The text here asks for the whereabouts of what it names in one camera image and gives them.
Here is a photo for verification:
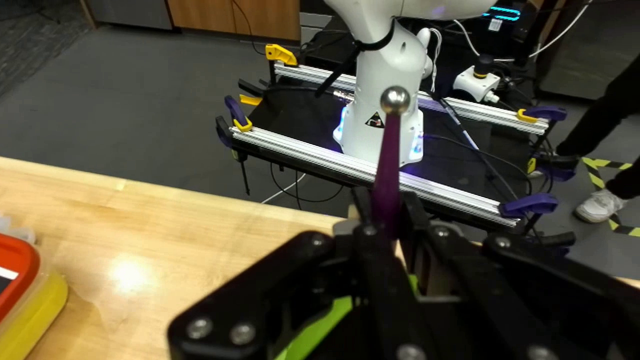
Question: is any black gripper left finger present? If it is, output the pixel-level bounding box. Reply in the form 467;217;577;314
168;224;413;360

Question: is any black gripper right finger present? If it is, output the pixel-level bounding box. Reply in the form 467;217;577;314
400;200;640;360

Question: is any purple handled silver spoon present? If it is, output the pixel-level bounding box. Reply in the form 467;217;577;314
372;86;409;240

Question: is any green bowl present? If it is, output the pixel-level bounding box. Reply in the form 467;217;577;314
273;267;415;360

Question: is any white sneaker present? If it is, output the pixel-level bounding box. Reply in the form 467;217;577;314
575;189;623;224

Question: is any yellow container with red lid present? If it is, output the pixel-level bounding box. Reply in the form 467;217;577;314
0;217;68;360

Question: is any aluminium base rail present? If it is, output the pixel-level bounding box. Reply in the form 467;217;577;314
215;63;558;228

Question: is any yellow handled clamp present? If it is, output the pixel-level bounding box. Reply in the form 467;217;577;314
264;44;298;65

